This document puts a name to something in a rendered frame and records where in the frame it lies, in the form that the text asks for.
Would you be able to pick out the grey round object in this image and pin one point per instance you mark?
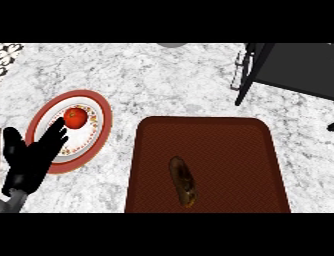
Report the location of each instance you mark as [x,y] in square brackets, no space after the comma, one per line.
[172,44]

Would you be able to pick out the dark red tray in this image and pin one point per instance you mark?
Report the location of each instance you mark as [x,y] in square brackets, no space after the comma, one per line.
[223,150]

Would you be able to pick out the white patterned plate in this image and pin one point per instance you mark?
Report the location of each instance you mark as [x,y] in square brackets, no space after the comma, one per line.
[83,140]

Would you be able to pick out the red round placemat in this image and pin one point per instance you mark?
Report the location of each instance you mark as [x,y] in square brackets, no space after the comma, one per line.
[104,113]

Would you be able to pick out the red tomato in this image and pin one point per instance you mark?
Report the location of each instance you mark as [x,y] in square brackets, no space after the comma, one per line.
[76,117]

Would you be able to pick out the black tiered shelf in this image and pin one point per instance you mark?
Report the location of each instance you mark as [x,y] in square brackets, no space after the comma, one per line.
[303,71]

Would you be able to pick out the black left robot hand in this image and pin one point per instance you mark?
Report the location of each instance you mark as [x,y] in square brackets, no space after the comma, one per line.
[27,163]

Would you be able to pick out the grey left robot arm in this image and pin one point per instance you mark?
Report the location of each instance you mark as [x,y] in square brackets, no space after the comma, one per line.
[0,203]

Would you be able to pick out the brown elongated fruit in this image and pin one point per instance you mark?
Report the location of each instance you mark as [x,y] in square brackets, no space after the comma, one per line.
[183,181]

